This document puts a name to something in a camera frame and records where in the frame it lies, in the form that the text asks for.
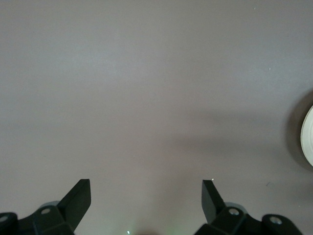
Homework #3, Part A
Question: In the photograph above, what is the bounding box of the round beige ribbed plate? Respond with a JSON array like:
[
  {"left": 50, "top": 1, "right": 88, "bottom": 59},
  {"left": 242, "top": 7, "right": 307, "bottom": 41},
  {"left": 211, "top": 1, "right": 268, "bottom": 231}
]
[{"left": 300, "top": 104, "right": 313, "bottom": 168}]

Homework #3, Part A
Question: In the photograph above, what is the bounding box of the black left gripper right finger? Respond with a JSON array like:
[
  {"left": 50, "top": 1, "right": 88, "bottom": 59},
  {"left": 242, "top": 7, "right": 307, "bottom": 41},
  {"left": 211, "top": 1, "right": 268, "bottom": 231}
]
[{"left": 195, "top": 180, "right": 302, "bottom": 235}]

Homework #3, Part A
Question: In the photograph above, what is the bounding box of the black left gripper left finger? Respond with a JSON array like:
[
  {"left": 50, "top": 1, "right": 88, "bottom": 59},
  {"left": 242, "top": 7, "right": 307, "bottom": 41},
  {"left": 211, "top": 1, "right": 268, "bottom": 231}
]
[{"left": 0, "top": 179, "right": 91, "bottom": 235}]

